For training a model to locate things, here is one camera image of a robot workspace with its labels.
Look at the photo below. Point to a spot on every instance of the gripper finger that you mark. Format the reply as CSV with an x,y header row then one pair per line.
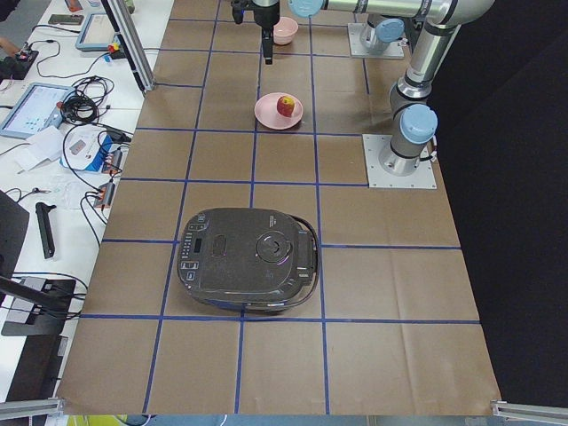
x,y
267,45

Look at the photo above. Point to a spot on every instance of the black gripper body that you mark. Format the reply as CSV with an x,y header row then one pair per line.
x,y
265,17

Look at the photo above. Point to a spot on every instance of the pink bowl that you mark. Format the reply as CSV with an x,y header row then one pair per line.
x,y
285,30

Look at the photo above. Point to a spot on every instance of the red yellow apple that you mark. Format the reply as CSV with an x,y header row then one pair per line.
x,y
285,105

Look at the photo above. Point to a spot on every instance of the pink plate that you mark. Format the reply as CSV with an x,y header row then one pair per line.
x,y
266,113

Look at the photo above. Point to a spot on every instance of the far teach pendant tablet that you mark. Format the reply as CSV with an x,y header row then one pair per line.
x,y
97,33

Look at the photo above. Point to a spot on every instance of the teach pendant tablet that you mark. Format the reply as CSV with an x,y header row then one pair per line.
x,y
97,33
37,109

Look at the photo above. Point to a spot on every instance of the blue white box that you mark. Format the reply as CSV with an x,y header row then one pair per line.
x,y
85,148

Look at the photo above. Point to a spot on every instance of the black rice cooker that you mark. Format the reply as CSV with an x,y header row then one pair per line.
x,y
253,260

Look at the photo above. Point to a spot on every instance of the near teach pendant tablet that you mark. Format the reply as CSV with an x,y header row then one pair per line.
x,y
37,109

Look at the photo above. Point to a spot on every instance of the black bar tool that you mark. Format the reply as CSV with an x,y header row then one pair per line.
x,y
42,212

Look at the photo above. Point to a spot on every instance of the black monitor stand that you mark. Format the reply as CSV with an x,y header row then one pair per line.
x,y
40,306

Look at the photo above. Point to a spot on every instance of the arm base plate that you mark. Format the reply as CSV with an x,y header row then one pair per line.
x,y
395,51
386,170

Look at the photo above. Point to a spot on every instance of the aluminium frame post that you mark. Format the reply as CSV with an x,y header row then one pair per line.
x,y
124,28

